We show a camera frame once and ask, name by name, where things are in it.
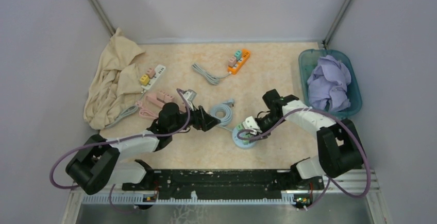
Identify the beige cloth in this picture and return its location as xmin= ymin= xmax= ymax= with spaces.
xmin=83 ymin=28 xmax=145 ymax=130

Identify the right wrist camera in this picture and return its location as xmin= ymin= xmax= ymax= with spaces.
xmin=242 ymin=116 xmax=259 ymax=132

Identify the pink charger on white strip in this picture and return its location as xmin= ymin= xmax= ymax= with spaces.
xmin=146 ymin=68 xmax=156 ymax=79

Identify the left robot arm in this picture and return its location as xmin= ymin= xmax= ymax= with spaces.
xmin=65 ymin=102 xmax=221 ymax=195

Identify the pink power strip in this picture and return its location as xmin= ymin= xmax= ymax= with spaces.
xmin=146 ymin=92 xmax=168 ymax=109

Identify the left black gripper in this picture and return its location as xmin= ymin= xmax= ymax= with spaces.
xmin=170 ymin=101 xmax=221 ymax=133

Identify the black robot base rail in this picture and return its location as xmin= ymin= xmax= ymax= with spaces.
xmin=122 ymin=169 xmax=325 ymax=200

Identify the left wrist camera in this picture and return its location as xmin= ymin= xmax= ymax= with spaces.
xmin=183 ymin=89 xmax=197 ymax=110

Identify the white power strip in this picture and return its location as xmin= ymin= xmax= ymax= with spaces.
xmin=141 ymin=64 xmax=166 ymax=91

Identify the orange power strip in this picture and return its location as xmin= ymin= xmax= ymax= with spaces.
xmin=227 ymin=49 xmax=251 ymax=75

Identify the lavender cloth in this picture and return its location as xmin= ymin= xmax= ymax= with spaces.
xmin=307 ymin=55 xmax=351 ymax=112

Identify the teal USB charger plug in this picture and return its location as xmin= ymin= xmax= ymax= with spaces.
xmin=234 ymin=50 xmax=242 ymax=60

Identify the coiled light blue socket cable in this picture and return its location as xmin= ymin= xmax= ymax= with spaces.
xmin=209 ymin=99 xmax=236 ymax=133

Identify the yellow USB charger plug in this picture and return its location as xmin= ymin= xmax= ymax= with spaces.
xmin=139 ymin=74 xmax=150 ymax=86

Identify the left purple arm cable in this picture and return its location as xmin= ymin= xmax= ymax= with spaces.
xmin=49 ymin=89 xmax=192 ymax=214

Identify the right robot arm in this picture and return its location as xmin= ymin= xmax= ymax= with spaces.
xmin=255 ymin=89 xmax=364 ymax=189

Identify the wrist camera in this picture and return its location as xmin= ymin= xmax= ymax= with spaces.
xmin=183 ymin=89 xmax=197 ymax=110
xmin=242 ymin=116 xmax=259 ymax=132

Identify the pink USB charger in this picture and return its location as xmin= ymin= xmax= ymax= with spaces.
xmin=228 ymin=56 xmax=237 ymax=68

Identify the round light blue power socket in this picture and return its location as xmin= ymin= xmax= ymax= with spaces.
xmin=232 ymin=128 xmax=261 ymax=149

